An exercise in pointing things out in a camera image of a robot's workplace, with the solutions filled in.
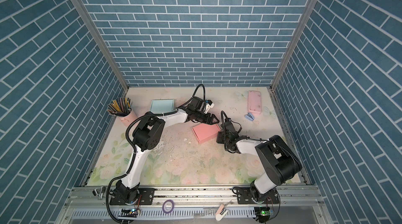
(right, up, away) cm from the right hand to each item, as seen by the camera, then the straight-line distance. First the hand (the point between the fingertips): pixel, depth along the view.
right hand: (218, 133), depth 95 cm
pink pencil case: (+27, +20, +16) cm, 37 cm away
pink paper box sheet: (-8, +2, -4) cm, 9 cm away
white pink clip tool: (0, -29, -27) cm, 40 cm away
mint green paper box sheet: (-38, +17, +11) cm, 43 cm away
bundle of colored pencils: (-60, +17, -1) cm, 62 cm away
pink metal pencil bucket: (-55, +8, -2) cm, 56 cm away
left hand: (-2, +8, +3) cm, 8 cm away
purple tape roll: (-23, -27, -22) cm, 42 cm away
